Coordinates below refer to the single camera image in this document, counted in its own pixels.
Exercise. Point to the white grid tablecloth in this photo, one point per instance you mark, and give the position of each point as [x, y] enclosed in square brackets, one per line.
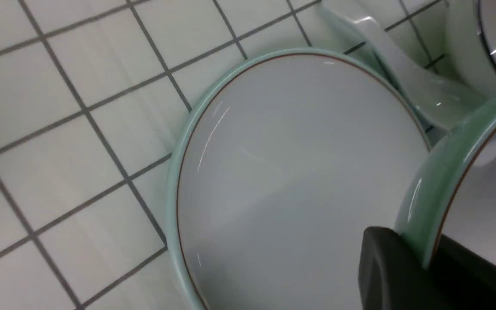
[93, 95]

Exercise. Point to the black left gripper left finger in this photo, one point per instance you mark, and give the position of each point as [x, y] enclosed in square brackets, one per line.
[391, 278]

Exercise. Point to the light green ceramic spoon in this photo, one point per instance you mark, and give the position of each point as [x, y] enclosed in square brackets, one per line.
[441, 101]

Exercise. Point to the light green large plate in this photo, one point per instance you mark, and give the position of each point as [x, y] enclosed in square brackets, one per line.
[280, 168]

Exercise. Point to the light green shallow bowl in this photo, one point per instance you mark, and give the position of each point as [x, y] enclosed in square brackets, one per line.
[453, 193]

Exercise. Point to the light green small cup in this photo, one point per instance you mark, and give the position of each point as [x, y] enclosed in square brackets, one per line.
[471, 42]

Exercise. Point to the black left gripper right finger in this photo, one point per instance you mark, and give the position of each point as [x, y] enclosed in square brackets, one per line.
[465, 279]

